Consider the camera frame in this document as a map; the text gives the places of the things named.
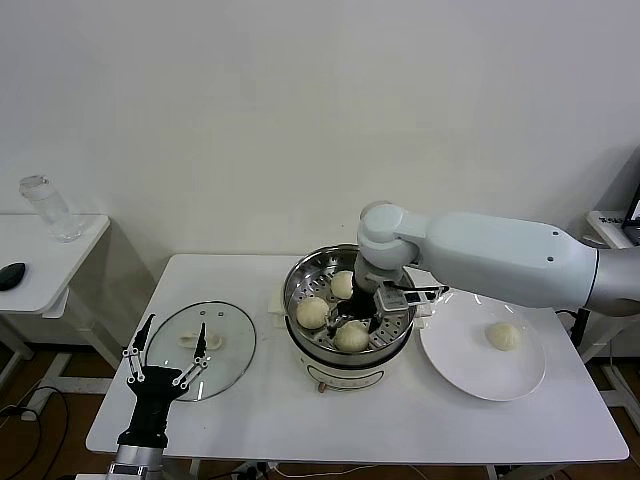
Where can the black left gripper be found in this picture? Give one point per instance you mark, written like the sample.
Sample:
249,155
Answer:
152,392

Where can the white round plate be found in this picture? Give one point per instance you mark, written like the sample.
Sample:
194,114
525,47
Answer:
480,370

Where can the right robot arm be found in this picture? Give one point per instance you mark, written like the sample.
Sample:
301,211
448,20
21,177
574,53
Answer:
500,260

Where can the white electric cooker base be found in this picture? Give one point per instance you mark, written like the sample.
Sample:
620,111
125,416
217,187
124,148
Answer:
345,375

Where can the power strip with plugs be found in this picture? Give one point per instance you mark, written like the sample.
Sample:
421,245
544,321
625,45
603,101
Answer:
260,469

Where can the white steamed baozi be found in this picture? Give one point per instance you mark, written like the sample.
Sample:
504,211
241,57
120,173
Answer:
351,337
313,312
505,336
342,285

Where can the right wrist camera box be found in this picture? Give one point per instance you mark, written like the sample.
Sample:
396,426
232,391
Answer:
392,300

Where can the white side table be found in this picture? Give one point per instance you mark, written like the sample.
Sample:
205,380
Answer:
50,280
600,222

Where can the stainless steel steamer basket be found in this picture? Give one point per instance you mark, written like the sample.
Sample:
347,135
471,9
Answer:
300,285

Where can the clear plastic water bottle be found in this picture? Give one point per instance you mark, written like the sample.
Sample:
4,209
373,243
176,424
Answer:
50,210

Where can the dark laptop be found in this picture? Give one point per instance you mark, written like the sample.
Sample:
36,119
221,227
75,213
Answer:
635,215

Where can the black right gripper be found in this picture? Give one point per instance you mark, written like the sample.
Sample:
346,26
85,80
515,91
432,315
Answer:
360,307

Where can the black computer mouse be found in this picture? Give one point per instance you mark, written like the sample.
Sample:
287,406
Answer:
11,276

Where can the round glass pot lid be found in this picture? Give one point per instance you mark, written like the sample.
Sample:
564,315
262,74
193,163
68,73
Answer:
235,330

